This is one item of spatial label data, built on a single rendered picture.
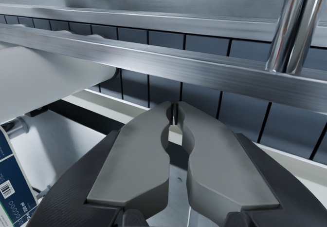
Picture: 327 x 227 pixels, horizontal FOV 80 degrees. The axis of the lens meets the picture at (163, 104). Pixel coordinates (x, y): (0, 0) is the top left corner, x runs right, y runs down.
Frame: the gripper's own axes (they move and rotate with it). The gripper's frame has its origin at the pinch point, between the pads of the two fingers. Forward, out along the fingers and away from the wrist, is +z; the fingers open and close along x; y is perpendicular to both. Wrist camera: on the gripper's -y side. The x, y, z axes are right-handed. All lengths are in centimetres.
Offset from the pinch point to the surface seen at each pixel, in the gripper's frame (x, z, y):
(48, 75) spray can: -9.7, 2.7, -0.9
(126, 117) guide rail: -4.4, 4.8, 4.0
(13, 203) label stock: -34, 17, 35
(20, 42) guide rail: -11.8, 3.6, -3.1
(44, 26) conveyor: -16.9, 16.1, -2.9
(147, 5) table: -2.8, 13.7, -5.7
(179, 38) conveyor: 0.6, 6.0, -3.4
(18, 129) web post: -31.9, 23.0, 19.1
